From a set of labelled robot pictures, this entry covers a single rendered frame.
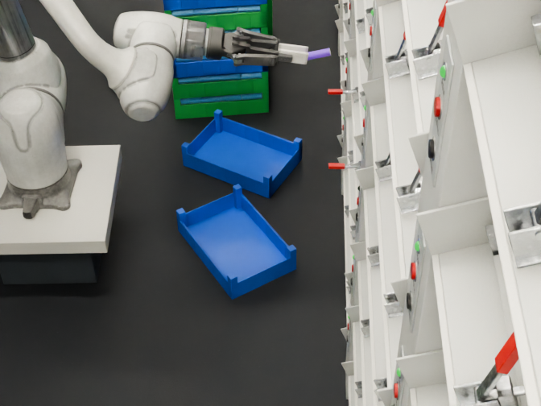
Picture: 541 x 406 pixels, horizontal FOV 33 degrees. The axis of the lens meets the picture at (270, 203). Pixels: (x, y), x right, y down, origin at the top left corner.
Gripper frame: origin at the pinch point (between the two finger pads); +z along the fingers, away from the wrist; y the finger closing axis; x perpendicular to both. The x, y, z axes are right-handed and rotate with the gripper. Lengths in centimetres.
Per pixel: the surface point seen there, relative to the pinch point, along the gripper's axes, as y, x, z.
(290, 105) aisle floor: -58, -58, 9
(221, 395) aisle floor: 54, -62, -7
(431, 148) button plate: 122, 74, -2
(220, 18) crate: -52, -26, -17
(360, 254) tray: 56, -7, 14
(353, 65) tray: -10.4, -8.1, 16.9
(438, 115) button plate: 122, 77, -2
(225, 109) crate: -52, -59, -11
